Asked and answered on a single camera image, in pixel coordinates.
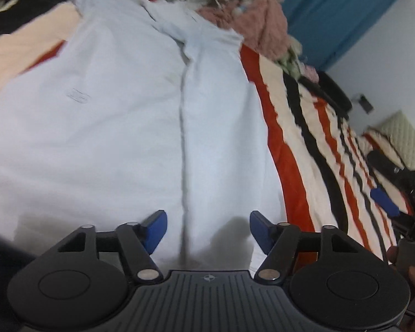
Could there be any red black cream striped blanket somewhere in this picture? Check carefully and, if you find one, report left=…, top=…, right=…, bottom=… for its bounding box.
left=0, top=0, right=415, bottom=274

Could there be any beige quilted headboard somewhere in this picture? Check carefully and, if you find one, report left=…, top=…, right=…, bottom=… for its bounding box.
left=377, top=110, right=415, bottom=171

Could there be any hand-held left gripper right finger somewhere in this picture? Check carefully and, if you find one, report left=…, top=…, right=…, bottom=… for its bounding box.
left=250, top=211, right=364, bottom=284

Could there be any white t-shirt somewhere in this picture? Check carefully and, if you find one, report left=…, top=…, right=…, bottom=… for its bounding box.
left=0, top=0, right=287, bottom=274

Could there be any pink fluffy blanket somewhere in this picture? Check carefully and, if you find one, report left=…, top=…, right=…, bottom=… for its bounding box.
left=197, top=0, right=292, bottom=60

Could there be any black wall socket with charger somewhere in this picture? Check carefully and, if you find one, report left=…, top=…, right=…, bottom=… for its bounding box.
left=359, top=94, right=375, bottom=113

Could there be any plain green fleece blanket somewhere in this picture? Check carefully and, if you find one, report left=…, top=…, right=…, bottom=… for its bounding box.
left=276, top=36, right=305, bottom=77

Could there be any wide blue curtain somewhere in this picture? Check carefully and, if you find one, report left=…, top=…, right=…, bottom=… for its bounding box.
left=263, top=0, right=407, bottom=72

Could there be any black armchair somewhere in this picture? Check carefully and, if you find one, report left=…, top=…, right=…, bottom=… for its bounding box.
left=297, top=71, right=353, bottom=112

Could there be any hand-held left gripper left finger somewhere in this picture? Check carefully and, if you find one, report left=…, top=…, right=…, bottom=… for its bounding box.
left=57, top=210, right=168, bottom=284

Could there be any striped pillow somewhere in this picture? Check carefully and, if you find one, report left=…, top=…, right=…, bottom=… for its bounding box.
left=362, top=128, right=415, bottom=167

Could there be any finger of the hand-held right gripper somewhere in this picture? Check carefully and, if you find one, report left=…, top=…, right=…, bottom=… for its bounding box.
left=366, top=149, right=408, bottom=185
left=370, top=186, right=415, bottom=229

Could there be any small pink cloth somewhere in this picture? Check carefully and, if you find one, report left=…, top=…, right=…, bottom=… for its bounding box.
left=302, top=66, right=321, bottom=82

